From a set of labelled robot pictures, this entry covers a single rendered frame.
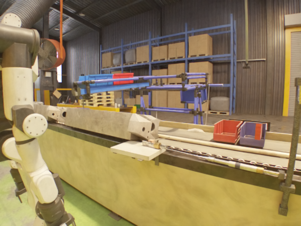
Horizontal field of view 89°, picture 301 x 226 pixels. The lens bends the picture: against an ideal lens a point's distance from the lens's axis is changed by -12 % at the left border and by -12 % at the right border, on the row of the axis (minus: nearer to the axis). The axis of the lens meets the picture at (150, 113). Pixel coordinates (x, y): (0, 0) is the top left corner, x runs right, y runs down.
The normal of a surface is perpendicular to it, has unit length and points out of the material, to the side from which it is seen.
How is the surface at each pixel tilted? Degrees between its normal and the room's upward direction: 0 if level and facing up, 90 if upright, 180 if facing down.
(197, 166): 90
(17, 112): 90
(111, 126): 80
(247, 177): 90
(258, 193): 90
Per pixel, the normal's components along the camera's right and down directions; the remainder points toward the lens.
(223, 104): -0.50, 0.16
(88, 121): -0.58, -0.07
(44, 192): 0.80, 0.07
